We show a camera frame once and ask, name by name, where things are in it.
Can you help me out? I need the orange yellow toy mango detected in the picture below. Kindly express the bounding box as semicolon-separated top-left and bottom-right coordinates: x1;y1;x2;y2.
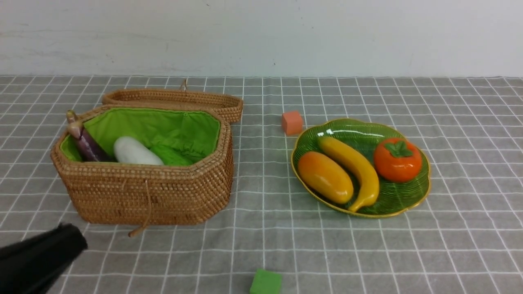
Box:
297;152;354;205

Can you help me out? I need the yellow toy banana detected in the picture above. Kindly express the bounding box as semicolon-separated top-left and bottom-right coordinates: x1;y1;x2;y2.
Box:
317;136;380;213

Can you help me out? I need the white toy radish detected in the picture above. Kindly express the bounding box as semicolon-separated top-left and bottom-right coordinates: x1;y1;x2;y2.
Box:
113;136;164;165

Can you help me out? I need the orange toy persimmon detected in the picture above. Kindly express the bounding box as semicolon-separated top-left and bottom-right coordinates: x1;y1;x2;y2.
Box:
373;138;422;183

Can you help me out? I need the purple toy eggplant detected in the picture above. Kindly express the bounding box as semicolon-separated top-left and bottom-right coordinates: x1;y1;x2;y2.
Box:
66;110;115;162

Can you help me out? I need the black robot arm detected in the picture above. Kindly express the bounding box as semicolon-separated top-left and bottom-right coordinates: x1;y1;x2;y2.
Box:
0;223;88;294

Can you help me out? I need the orange foam cube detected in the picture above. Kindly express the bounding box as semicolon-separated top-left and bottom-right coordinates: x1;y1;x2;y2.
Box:
281;111;303;136

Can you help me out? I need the woven wicker basket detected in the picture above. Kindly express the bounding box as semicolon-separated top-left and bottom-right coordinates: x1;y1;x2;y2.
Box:
50;105;233;228

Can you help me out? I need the green foam cube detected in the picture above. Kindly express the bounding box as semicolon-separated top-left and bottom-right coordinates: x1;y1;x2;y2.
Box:
250;268;283;294

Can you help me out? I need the green glass leaf plate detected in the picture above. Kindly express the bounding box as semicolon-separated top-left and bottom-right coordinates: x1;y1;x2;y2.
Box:
290;118;431;219

